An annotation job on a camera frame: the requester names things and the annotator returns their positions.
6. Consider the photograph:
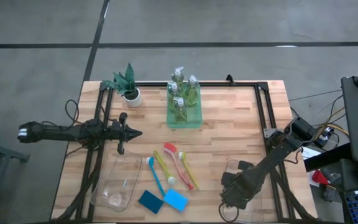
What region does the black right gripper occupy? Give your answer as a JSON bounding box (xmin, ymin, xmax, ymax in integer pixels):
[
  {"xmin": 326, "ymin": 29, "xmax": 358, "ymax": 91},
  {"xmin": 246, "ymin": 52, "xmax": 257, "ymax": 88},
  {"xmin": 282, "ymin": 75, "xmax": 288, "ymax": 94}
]
[{"xmin": 219, "ymin": 161, "xmax": 256, "ymax": 210}]

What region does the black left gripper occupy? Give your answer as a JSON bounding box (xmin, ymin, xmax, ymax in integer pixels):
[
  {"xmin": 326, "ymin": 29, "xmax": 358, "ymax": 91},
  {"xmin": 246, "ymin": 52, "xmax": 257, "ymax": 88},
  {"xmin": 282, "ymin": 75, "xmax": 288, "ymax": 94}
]
[{"xmin": 104, "ymin": 112, "xmax": 144, "ymax": 156}]

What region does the yellow-green dish brush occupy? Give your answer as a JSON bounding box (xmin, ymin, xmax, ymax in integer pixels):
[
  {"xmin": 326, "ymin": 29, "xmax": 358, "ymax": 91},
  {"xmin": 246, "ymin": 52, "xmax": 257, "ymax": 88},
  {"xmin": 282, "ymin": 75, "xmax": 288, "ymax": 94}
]
[
  {"xmin": 152, "ymin": 149, "xmax": 177, "ymax": 186},
  {"xmin": 178, "ymin": 151, "xmax": 201, "ymax": 191}
]

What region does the blue dish brush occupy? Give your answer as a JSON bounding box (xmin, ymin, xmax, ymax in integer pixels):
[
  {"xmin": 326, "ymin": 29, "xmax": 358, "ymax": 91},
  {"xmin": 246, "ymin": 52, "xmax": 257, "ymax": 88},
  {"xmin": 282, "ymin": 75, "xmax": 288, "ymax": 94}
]
[{"xmin": 145, "ymin": 156, "xmax": 167, "ymax": 197}]

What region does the red dish brush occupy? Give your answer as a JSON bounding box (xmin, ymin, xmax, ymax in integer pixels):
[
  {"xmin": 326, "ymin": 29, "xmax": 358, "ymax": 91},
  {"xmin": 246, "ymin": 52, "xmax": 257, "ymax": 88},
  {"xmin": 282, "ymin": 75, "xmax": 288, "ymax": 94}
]
[{"xmin": 163, "ymin": 142, "xmax": 195, "ymax": 190}]

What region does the green dish soap pump bottle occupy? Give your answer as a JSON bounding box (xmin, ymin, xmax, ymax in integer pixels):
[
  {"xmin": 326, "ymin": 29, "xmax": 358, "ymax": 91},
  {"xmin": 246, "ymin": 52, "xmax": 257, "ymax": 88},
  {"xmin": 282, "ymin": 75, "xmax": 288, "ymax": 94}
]
[
  {"xmin": 167, "ymin": 81, "xmax": 181, "ymax": 110},
  {"xmin": 173, "ymin": 96, "xmax": 189, "ymax": 125},
  {"xmin": 170, "ymin": 65, "xmax": 186, "ymax": 88},
  {"xmin": 185, "ymin": 74, "xmax": 200, "ymax": 108}
]

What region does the blue sponge with dark scrubber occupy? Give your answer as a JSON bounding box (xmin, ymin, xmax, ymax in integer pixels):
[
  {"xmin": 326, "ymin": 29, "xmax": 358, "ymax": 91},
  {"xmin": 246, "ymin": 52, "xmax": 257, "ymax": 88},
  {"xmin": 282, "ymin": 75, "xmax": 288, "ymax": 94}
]
[
  {"xmin": 138, "ymin": 189, "xmax": 165, "ymax": 215},
  {"xmin": 162, "ymin": 188, "xmax": 189, "ymax": 213}
]

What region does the clear plastic bin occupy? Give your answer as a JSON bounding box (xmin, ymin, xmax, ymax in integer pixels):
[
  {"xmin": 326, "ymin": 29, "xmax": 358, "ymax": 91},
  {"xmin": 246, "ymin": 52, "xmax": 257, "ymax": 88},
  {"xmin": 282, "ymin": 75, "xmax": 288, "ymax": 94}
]
[
  {"xmin": 222, "ymin": 158, "xmax": 276, "ymax": 223},
  {"xmin": 89, "ymin": 151, "xmax": 143, "ymax": 213}
]

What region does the white plant pot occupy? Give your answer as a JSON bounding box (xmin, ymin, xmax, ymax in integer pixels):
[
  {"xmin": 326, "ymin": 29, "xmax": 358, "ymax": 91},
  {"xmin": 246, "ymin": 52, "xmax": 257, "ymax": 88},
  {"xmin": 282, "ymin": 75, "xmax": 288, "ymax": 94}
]
[{"xmin": 122, "ymin": 87, "xmax": 143, "ymax": 108}]

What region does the green snake plant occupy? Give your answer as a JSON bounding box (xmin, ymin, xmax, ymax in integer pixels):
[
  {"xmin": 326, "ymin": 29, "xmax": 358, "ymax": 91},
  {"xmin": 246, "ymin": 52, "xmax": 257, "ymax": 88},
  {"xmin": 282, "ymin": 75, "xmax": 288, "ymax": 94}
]
[{"xmin": 102, "ymin": 62, "xmax": 136, "ymax": 96}]

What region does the grey metal mounting plate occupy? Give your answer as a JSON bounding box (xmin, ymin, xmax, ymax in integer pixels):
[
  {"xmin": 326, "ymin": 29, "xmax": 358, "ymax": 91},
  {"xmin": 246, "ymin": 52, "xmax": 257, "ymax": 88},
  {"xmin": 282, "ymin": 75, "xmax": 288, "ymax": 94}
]
[{"xmin": 263, "ymin": 126, "xmax": 278, "ymax": 139}]

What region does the translucent green plastic tray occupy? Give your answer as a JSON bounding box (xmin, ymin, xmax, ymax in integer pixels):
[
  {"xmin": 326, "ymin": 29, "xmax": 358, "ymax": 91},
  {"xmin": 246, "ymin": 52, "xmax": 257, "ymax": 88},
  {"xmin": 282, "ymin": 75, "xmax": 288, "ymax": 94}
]
[{"xmin": 165, "ymin": 82, "xmax": 204, "ymax": 129}]

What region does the white paper sheet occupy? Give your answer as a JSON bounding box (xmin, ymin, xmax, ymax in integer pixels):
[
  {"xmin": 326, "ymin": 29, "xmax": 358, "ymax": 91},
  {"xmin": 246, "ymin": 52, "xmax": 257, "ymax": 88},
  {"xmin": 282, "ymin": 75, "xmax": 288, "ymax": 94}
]
[{"xmin": 301, "ymin": 146, "xmax": 323, "ymax": 160}]

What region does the red cone-shaped object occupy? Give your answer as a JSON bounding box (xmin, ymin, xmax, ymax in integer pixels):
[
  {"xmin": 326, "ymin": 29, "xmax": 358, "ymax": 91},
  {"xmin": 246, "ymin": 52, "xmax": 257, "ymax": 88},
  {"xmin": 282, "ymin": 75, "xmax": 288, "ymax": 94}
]
[{"xmin": 311, "ymin": 169, "xmax": 329, "ymax": 187}]

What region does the black controller box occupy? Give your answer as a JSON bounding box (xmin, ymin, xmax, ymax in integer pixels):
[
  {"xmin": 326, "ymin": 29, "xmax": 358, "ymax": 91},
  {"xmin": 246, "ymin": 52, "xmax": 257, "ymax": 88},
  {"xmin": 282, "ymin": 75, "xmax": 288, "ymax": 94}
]
[{"xmin": 317, "ymin": 125, "xmax": 336, "ymax": 147}]

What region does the black aluminium rig frame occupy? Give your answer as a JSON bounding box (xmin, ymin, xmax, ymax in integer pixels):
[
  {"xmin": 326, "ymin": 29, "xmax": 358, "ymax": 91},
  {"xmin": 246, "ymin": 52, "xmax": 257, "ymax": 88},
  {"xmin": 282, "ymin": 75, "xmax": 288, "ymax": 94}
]
[{"xmin": 50, "ymin": 80, "xmax": 319, "ymax": 223}]

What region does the black floor cable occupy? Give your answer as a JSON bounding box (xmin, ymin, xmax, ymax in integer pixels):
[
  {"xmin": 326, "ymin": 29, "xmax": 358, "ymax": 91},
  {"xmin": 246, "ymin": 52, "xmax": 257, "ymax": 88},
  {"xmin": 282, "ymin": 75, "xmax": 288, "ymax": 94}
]
[{"xmin": 289, "ymin": 89, "xmax": 344, "ymax": 102}]

